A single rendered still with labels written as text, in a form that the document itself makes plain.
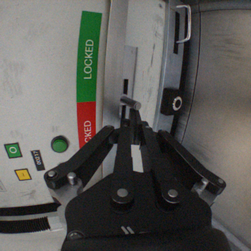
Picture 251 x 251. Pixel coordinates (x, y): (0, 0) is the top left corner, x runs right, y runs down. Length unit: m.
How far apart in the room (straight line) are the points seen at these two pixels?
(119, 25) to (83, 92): 0.12
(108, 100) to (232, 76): 0.25
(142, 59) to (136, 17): 0.09
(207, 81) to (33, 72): 0.34
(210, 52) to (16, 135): 0.42
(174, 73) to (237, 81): 0.15
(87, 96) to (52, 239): 0.41
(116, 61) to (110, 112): 0.08
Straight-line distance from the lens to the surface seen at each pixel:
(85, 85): 0.22
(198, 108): 0.33
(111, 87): 0.20
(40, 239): 0.47
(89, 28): 0.24
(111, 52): 0.20
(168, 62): 0.30
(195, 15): 0.39
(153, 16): 0.31
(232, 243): 0.45
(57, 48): 0.22
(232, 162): 0.32
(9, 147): 0.27
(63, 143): 0.24
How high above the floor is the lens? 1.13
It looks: 27 degrees down
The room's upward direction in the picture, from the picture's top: 98 degrees counter-clockwise
